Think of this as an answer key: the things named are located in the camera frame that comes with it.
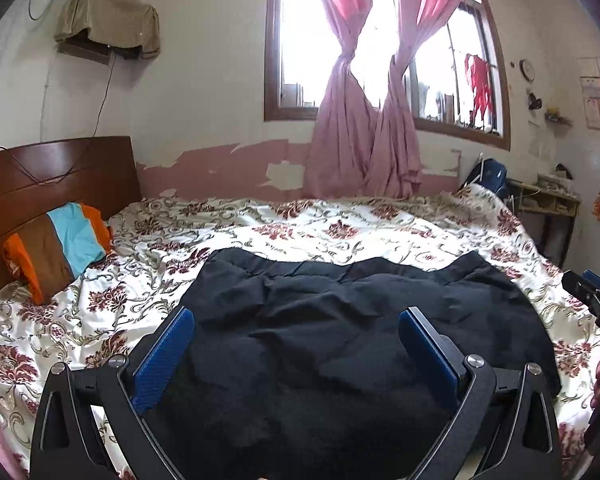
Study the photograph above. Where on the dark wall hanging item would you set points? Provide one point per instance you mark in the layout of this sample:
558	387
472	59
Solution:
534	101

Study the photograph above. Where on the round wall clock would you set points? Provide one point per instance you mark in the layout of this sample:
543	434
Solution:
527	70

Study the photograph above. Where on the wooden desk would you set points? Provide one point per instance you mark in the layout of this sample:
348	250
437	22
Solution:
555	201

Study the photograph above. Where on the small cluttered wall shelf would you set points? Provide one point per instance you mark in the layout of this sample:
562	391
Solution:
557	117

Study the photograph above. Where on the red hanging garment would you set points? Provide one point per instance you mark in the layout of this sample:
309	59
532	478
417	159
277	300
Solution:
480	80

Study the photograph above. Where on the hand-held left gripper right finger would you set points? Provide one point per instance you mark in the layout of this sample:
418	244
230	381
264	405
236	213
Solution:
427	355

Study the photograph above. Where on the black jacket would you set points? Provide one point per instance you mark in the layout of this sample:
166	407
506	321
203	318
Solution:
305	335

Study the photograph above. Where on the white metal rack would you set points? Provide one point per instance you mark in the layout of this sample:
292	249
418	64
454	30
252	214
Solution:
479	170

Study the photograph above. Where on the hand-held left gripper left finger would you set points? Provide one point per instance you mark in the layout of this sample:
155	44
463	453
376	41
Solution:
165	355

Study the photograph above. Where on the orange brown blue striped pillow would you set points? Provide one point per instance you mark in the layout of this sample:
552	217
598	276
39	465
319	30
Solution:
75	240

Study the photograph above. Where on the floral bedsheet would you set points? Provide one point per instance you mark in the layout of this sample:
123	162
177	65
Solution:
280	220

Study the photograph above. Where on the wooden headboard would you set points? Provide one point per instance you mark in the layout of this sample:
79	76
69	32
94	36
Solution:
55	170

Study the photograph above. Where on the brown wall shelf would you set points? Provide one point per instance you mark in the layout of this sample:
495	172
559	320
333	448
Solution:
82	52

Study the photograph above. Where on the pink curtain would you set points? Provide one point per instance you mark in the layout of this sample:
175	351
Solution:
340	135
395	150

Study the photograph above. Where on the blue backpack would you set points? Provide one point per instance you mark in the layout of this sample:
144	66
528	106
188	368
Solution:
490	172

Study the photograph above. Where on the pile of things on desk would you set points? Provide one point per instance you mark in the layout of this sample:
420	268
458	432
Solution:
555	180

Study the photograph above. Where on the wooden framed window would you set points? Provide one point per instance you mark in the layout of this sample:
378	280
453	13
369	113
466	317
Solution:
275	60

